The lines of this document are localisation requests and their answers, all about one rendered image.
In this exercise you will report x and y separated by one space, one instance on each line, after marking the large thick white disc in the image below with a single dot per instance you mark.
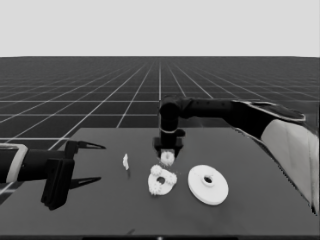
210 195

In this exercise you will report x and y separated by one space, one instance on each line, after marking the small thin T-shaped piece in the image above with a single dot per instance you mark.
125 161

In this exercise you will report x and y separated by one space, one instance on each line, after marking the white round carrier with pins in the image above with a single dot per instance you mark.
165 190

